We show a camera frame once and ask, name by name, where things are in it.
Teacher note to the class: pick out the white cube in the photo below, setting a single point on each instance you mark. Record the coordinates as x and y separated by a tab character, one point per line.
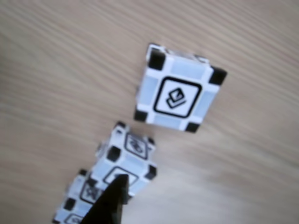
77	193
177	98
130	161

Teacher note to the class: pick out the white cube, looped symbol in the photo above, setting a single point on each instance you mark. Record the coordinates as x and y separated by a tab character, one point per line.
77	193

